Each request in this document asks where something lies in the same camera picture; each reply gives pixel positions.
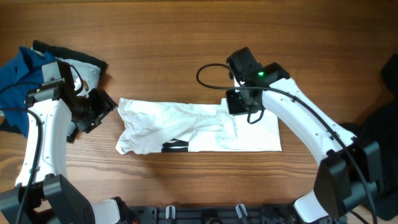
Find folded black garment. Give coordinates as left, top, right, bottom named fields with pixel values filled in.
left=0, top=39, right=108, bottom=144

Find black garment pile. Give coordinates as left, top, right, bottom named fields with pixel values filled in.
left=345, top=54, right=397, bottom=221

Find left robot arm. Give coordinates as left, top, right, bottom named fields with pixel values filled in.
left=1, top=87, right=134, bottom=223

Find white polo shirt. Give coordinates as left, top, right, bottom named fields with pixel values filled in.
left=116, top=98, right=282, bottom=154

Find folded blue shirt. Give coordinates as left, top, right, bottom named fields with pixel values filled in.
left=0, top=46, right=57, bottom=139

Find folded light denim jeans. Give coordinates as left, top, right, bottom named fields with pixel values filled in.
left=30, top=46, right=106, bottom=93

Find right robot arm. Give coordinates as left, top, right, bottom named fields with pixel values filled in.
left=228, top=61, right=397, bottom=223

